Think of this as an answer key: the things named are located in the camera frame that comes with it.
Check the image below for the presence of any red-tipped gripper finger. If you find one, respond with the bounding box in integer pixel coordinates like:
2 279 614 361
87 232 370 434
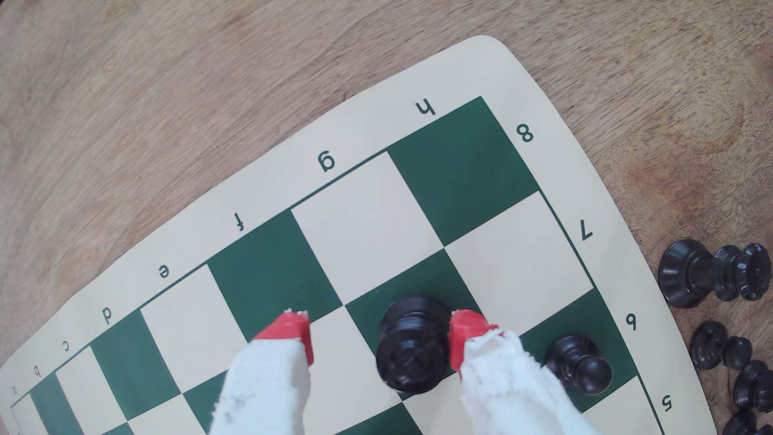
208 310 315 435
449 309 599 435

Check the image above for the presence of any tall black chess king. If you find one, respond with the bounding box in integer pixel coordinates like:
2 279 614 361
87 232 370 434
376 295 454 395

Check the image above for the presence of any black chess pawn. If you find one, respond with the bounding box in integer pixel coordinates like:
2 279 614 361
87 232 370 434
545 334 614 396
690 320 754 371

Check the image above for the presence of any green and cream chess mat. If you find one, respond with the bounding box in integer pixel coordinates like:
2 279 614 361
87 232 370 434
0 35 717 435

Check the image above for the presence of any tall black chess piece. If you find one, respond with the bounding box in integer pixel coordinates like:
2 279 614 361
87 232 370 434
657 238 773 309

